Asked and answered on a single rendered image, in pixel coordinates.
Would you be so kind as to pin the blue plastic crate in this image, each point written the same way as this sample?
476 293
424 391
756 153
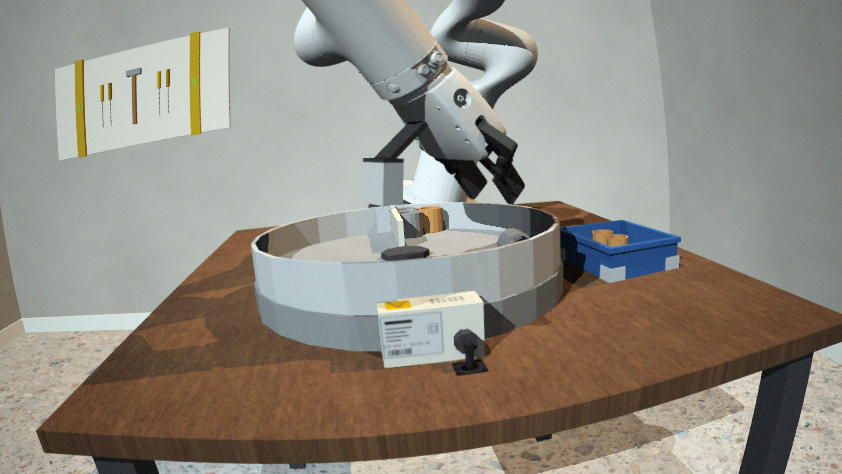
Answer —
618 263

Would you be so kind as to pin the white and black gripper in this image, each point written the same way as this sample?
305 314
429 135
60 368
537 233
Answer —
456 133

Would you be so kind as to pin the bronze cylinder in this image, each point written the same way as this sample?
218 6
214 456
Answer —
617 240
601 237
432 219

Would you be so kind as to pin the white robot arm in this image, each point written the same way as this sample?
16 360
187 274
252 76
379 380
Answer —
395 52

